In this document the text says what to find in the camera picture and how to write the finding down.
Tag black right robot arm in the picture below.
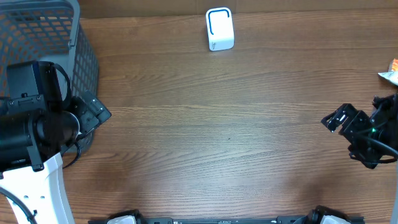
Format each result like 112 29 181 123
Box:
321 94 397 169

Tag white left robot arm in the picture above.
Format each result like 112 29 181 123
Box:
1 60 111 223

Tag white tube gold cap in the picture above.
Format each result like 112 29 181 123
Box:
378 71 398 86

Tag orange small snack pack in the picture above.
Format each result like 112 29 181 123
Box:
388 58 398 72

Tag dark grey plastic basket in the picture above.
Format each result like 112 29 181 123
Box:
1 0 105 153

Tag white barcode scanner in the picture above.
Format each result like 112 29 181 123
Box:
205 7 234 52

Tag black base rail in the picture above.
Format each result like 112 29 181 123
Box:
88 205 366 224

